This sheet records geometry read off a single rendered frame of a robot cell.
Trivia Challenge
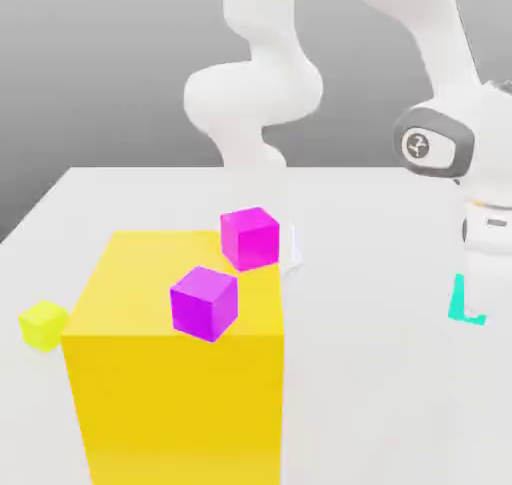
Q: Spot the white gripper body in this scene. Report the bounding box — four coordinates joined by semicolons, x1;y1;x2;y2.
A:
461;207;512;255

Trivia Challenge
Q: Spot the small magenta cube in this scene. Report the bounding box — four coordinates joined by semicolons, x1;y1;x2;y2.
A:
219;206;281;273

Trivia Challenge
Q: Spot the small purple cube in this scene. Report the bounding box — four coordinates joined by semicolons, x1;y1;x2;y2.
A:
169;265;240;344

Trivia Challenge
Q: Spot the small lime yellow cube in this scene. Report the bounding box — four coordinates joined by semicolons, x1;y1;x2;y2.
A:
17;300;70;354

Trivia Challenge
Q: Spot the large yellow box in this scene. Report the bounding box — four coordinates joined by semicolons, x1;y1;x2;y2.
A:
59;229;286;485

